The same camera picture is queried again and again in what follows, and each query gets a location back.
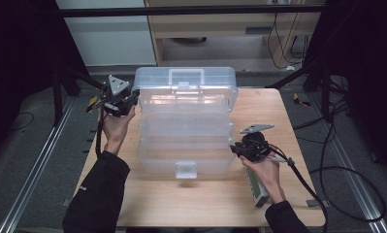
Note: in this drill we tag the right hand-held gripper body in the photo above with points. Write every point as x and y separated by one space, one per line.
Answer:
255 147

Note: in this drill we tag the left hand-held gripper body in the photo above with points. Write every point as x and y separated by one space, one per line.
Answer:
118 103

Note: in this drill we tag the clear plastic storage box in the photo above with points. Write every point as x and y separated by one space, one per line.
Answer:
184 129

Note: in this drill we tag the person's left hand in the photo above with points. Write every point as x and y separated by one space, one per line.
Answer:
115 129

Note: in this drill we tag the person's right hand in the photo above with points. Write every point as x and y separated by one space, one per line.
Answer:
267 176

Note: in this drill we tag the yellow black tape marker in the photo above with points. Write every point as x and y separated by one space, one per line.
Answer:
91 104
300 101

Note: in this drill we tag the green white carton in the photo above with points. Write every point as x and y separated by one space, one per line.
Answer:
257 191

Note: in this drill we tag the white cabinet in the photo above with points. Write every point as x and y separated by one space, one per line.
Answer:
110 39

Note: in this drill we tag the black metal stand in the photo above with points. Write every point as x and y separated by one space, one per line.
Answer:
57 97
326 93

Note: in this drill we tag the grey tape piece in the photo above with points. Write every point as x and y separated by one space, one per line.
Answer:
316 203

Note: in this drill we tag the black horizontal bar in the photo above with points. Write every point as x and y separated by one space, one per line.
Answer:
181 11

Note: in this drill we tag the black curtain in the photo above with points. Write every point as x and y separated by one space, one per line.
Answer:
365 71
23 64

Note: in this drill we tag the light wooden desk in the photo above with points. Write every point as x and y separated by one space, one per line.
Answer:
213 22

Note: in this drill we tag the aluminium floor rail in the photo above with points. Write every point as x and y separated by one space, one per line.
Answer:
36 168
352 174

